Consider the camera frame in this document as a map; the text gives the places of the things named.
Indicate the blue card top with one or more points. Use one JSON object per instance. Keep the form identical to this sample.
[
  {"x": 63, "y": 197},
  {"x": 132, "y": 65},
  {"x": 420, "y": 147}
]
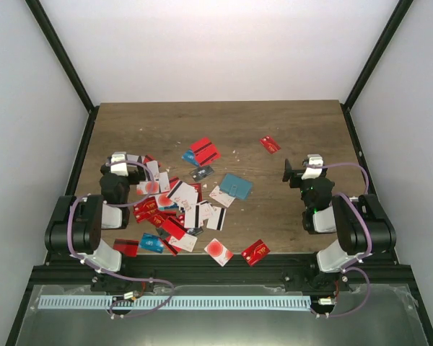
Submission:
[{"x": 189, "y": 157}]

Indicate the white card bottom centre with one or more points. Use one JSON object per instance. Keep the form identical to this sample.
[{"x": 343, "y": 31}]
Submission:
[{"x": 187, "y": 242}]

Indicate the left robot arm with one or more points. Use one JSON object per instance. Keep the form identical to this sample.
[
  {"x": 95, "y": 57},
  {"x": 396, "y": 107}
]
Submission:
[{"x": 76, "y": 225}]

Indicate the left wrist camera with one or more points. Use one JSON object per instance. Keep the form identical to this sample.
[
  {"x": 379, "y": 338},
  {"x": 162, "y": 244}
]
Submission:
[{"x": 117, "y": 164}]

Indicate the light blue slotted rail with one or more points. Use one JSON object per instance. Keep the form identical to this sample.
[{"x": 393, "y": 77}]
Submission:
[{"x": 276, "y": 303}]

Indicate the red VIP card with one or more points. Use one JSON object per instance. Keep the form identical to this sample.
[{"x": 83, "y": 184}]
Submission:
[{"x": 255, "y": 252}]

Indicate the dark red striped card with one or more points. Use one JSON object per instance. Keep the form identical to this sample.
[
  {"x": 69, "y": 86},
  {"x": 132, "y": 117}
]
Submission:
[{"x": 127, "y": 247}]

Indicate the black aluminium frame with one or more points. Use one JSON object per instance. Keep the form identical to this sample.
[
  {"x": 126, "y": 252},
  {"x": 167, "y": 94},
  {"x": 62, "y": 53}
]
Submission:
[{"x": 198, "y": 270}]

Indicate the white magnetic stripe card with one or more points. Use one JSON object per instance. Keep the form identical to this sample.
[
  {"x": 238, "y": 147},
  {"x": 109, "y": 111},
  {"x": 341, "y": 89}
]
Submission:
[{"x": 216, "y": 221}]

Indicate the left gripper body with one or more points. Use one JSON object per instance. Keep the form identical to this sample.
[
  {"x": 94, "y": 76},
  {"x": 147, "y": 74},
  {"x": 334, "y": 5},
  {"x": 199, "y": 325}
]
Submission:
[{"x": 137, "y": 179}]

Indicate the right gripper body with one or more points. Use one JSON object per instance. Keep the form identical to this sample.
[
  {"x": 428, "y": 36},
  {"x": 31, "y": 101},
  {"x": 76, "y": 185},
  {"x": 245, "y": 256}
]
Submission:
[{"x": 296, "y": 174}]

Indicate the large white card pile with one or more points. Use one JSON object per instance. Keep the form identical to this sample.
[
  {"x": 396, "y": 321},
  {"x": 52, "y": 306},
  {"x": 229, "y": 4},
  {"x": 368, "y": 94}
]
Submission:
[{"x": 184, "y": 195}]

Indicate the teal card holder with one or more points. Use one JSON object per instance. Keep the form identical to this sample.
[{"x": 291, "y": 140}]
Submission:
[{"x": 236, "y": 187}]

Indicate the white striped card left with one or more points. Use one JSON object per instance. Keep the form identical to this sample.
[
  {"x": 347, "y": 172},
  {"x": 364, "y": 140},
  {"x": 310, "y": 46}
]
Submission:
[{"x": 132, "y": 157}]

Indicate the red card in pile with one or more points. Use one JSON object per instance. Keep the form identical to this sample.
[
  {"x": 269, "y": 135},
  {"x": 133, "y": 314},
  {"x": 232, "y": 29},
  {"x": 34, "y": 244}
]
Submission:
[{"x": 174, "y": 228}]

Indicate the blue card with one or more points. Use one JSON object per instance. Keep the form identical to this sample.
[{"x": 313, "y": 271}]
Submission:
[
  {"x": 151, "y": 243},
  {"x": 189, "y": 157}
]

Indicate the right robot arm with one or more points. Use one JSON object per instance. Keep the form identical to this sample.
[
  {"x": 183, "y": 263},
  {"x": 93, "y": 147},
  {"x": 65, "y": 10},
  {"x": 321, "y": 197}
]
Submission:
[{"x": 361, "y": 225}]

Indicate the blue card bottom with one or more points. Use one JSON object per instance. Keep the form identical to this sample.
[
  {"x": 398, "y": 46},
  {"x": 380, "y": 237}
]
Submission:
[{"x": 151, "y": 243}]

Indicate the red card far right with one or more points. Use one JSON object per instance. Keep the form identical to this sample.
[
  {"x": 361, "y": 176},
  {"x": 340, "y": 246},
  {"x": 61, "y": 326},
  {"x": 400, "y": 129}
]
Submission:
[{"x": 269, "y": 144}]

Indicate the white card red print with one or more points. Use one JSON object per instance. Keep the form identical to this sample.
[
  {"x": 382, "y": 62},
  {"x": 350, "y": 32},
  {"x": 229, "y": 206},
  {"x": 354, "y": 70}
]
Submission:
[{"x": 221, "y": 197}]

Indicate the red magnetic stripe card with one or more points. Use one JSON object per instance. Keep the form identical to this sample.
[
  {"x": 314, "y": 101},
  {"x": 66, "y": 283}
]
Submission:
[{"x": 205, "y": 152}]

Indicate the white card red circle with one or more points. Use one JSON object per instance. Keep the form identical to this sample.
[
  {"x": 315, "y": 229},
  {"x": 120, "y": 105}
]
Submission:
[{"x": 218, "y": 252}]

